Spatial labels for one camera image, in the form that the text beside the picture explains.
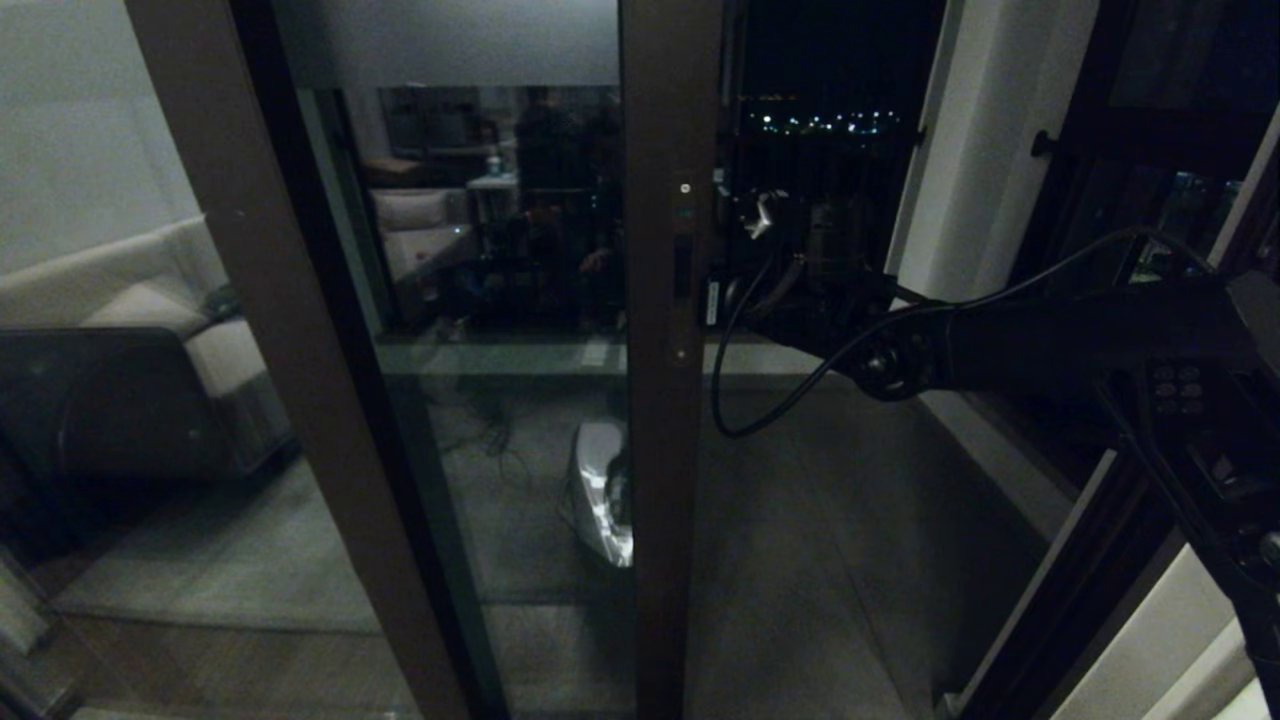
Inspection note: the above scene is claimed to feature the brown framed sliding glass door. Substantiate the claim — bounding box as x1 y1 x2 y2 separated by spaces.
230 0 726 720

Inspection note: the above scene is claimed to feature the black metal balcony railing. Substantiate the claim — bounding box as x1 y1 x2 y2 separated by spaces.
715 125 923 336

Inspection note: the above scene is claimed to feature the brown framed fixed glass panel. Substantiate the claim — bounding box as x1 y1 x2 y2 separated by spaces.
0 0 471 720

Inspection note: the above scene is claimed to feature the grey rug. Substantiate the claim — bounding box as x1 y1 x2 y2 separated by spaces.
50 458 387 637

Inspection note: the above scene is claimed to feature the light grey sofa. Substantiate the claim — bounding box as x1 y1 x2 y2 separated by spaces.
0 215 298 483

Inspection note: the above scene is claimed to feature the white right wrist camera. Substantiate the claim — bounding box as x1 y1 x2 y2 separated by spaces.
745 190 791 241

